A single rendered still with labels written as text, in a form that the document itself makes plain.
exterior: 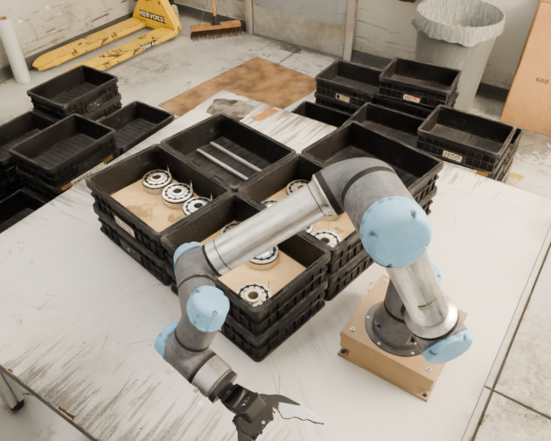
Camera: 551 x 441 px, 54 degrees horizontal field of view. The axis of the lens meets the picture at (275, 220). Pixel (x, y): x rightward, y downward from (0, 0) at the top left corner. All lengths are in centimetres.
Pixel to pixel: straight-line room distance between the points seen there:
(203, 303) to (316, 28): 399
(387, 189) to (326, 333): 74
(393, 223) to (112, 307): 105
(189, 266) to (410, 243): 43
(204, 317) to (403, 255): 37
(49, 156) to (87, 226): 88
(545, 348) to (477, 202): 84
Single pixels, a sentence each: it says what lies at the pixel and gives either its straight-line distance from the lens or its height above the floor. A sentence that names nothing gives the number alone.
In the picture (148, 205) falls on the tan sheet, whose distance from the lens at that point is 184.
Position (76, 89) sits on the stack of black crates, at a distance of 340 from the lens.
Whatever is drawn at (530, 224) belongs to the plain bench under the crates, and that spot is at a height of 70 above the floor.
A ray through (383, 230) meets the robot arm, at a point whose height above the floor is 137.
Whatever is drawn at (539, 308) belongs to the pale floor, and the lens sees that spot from 283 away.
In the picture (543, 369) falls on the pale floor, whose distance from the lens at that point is 261.
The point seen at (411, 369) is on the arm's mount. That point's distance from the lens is 144.
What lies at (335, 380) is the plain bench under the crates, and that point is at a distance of 151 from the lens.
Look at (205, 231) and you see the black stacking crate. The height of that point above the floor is 86.
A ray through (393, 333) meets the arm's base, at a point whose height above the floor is 85.
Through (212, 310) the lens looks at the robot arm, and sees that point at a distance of 99.
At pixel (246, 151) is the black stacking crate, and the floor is 83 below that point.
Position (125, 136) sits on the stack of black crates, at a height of 38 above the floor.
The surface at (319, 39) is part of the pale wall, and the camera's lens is 482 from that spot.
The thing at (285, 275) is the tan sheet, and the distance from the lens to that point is 156.
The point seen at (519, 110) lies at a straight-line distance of 410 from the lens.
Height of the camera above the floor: 197
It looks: 41 degrees down
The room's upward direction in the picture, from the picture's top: straight up
